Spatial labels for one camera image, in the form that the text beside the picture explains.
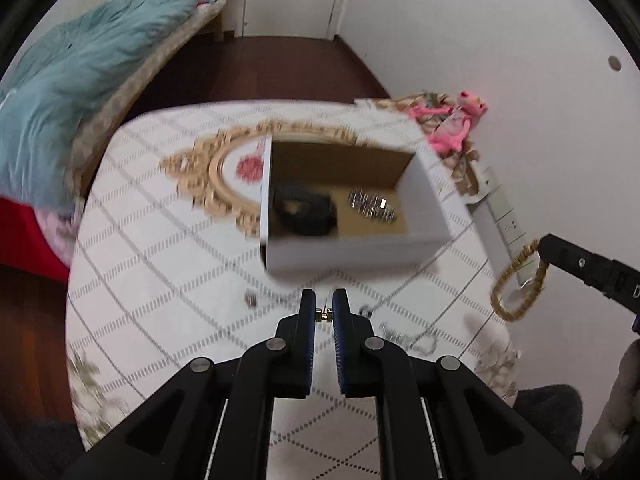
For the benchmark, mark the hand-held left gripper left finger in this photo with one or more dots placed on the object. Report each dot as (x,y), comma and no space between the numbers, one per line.
(308,312)

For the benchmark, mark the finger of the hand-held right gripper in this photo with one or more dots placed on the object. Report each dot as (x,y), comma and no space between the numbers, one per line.
(575,260)

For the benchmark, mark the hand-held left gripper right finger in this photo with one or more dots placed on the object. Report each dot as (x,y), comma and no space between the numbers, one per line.
(340,312)

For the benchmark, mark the small gold earring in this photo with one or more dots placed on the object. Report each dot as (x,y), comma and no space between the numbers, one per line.
(324,316)

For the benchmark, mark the white cardboard box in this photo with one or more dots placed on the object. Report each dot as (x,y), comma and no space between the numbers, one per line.
(350,256)

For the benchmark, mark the person's right forearm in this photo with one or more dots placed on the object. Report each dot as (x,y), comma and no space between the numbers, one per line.
(617,400)

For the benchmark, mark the white power strip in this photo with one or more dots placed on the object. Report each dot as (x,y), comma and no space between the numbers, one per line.
(510,230)

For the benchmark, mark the black pouch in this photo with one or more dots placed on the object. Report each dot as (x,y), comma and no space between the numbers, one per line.
(302,210)

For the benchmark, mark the silver metal watch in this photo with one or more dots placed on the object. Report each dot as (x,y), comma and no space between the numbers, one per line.
(372,205)

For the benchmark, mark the white patterned tablecloth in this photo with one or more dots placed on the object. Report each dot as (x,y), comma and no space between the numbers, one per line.
(165,270)

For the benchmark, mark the dark padded stool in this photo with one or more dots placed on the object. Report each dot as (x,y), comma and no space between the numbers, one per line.
(547,417)

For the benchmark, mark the pink plush toy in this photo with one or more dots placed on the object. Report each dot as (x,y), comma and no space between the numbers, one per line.
(450,132)

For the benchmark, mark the gold ornate oval mirror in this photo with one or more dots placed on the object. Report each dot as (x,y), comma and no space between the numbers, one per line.
(215,160)

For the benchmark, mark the bed mattress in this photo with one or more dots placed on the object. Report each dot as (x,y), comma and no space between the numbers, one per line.
(150,67)

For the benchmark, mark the red cloth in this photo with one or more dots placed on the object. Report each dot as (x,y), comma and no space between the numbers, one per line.
(25,235)

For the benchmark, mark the teal blanket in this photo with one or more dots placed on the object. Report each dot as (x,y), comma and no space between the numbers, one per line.
(75,80)

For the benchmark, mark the round grey wall cap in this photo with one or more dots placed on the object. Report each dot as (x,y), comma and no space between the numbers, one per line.
(614,63)

